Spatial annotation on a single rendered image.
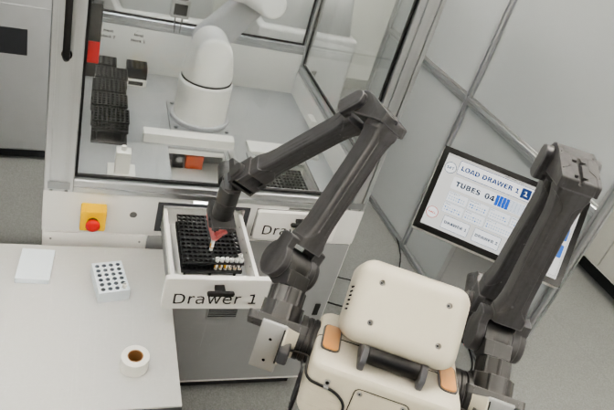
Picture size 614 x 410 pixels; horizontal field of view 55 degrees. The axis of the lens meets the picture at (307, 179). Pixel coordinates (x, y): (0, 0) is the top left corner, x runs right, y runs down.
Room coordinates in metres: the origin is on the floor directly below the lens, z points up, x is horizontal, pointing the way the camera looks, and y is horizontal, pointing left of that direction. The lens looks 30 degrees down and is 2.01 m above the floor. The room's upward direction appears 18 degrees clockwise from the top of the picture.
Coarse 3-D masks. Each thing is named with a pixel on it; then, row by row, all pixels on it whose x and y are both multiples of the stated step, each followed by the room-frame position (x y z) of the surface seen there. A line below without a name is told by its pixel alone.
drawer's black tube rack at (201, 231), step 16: (176, 224) 1.44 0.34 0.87; (192, 224) 1.43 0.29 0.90; (192, 240) 1.39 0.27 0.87; (208, 240) 1.38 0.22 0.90; (224, 240) 1.40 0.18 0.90; (192, 256) 1.29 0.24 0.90; (208, 256) 1.32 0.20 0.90; (224, 256) 1.33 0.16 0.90; (192, 272) 1.27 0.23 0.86; (208, 272) 1.29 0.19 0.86; (224, 272) 1.31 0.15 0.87; (240, 272) 1.33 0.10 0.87
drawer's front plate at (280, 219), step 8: (256, 216) 1.57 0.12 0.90; (264, 216) 1.57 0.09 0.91; (272, 216) 1.58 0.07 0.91; (280, 216) 1.59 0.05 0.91; (288, 216) 1.60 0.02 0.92; (296, 216) 1.62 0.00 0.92; (304, 216) 1.63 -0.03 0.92; (256, 224) 1.56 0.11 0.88; (264, 224) 1.57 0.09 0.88; (272, 224) 1.59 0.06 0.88; (280, 224) 1.60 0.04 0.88; (288, 224) 1.61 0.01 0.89; (256, 232) 1.57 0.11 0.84; (264, 232) 1.58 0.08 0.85; (272, 232) 1.59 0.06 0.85; (328, 240) 1.68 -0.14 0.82
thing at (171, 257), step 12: (168, 216) 1.48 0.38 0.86; (180, 216) 1.49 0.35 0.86; (240, 216) 1.55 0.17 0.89; (168, 228) 1.38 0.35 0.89; (240, 228) 1.51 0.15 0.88; (168, 240) 1.33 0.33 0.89; (240, 240) 1.48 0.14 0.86; (168, 252) 1.28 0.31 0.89; (168, 264) 1.24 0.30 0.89; (252, 264) 1.34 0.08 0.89; (252, 276) 1.31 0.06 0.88
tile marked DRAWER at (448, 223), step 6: (444, 216) 1.75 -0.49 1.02; (444, 222) 1.74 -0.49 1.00; (450, 222) 1.74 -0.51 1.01; (456, 222) 1.74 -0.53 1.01; (462, 222) 1.74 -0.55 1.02; (444, 228) 1.72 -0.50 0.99; (450, 228) 1.72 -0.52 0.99; (456, 228) 1.72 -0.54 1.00; (462, 228) 1.73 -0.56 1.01; (468, 228) 1.73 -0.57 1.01; (462, 234) 1.71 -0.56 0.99
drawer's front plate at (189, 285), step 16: (176, 288) 1.15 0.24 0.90; (192, 288) 1.17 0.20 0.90; (208, 288) 1.19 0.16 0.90; (240, 288) 1.23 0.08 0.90; (256, 288) 1.24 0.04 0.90; (176, 304) 1.16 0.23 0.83; (192, 304) 1.18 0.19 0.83; (208, 304) 1.19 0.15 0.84; (224, 304) 1.21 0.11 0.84; (240, 304) 1.23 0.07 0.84; (256, 304) 1.25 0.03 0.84
